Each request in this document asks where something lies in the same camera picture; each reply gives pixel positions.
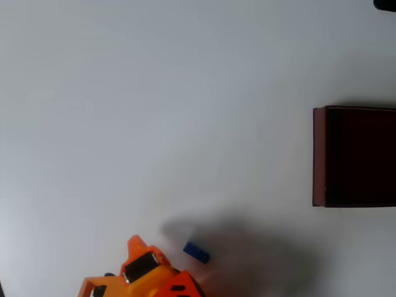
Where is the small blue block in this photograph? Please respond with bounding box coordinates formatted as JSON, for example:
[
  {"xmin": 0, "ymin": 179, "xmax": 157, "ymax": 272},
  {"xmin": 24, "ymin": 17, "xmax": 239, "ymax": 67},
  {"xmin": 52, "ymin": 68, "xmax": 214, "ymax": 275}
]
[{"xmin": 183, "ymin": 241, "xmax": 211, "ymax": 265}]

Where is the dark red box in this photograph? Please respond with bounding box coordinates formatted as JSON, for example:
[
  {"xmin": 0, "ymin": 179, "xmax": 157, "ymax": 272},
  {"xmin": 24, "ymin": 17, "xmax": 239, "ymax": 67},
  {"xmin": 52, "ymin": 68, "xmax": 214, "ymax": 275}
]
[{"xmin": 312, "ymin": 105, "xmax": 396, "ymax": 209}]

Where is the black object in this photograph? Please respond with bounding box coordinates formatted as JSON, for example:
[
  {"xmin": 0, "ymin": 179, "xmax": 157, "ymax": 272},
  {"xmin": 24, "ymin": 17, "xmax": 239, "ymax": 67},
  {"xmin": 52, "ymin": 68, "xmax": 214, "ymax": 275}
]
[{"xmin": 372, "ymin": 0, "xmax": 396, "ymax": 13}]

